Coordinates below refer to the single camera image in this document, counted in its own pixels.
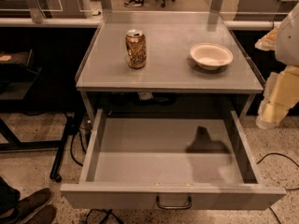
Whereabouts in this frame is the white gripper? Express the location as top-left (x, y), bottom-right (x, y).
top-left (255, 65), bottom-right (299, 130)

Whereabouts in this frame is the orange soda can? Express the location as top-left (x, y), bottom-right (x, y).
top-left (125, 29), bottom-right (147, 69)

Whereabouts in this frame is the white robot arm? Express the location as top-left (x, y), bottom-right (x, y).
top-left (255, 5), bottom-right (299, 130)

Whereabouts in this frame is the open grey top drawer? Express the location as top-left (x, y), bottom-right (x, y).
top-left (61, 111), bottom-right (286, 210)

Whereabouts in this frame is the white paper bowl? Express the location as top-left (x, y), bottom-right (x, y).
top-left (190, 43), bottom-right (234, 71)

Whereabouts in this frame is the grey cabinet table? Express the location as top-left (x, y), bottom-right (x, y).
top-left (77, 11), bottom-right (263, 119)

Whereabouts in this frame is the brown shoe lower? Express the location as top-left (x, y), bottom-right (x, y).
top-left (25, 204), bottom-right (56, 224)

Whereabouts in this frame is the brown shoe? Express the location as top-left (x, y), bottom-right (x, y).
top-left (25, 204), bottom-right (56, 224)
top-left (17, 188), bottom-right (52, 219)

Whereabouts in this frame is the black side cart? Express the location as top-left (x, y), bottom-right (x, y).
top-left (0, 50), bottom-right (72, 182)

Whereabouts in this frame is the brown shoe upper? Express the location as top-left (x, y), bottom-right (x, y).
top-left (17, 188), bottom-right (52, 219)

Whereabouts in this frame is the black metal drawer handle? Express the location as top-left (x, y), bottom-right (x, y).
top-left (156, 196), bottom-right (192, 210)

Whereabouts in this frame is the black floor cable left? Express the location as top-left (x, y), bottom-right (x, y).
top-left (68, 121), bottom-right (92, 167)

